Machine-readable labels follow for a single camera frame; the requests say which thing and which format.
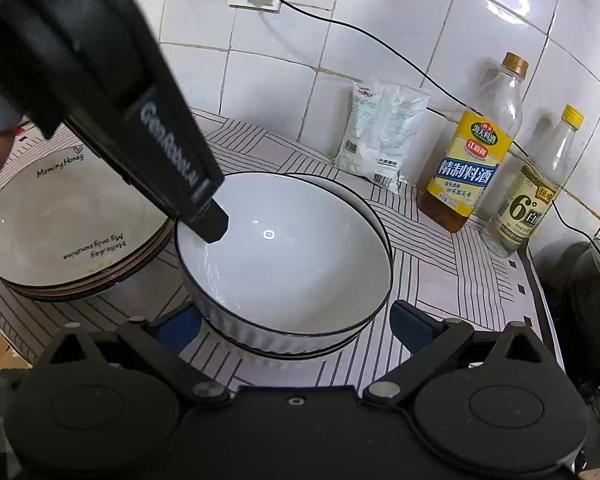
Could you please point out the dark green cooking pot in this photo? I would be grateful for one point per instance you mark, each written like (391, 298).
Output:
(572, 293)

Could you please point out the white bowl with dark rim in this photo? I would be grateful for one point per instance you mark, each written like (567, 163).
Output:
(303, 267)

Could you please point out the white plate with black rim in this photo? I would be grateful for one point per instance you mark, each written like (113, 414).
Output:
(70, 226)

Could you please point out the white powder bag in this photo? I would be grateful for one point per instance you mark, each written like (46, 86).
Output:
(381, 127)

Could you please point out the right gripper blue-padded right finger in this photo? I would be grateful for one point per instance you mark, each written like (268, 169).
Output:
(436, 347)

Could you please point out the clear vinegar bottle yellow cap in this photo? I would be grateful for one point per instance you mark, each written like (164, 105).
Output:
(533, 191)

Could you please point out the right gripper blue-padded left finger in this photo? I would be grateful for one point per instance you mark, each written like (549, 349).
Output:
(156, 346)

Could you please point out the cooking wine bottle yellow label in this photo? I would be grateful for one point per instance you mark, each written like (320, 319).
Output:
(481, 140)

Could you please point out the striped table cloth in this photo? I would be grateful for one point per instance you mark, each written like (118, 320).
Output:
(447, 275)

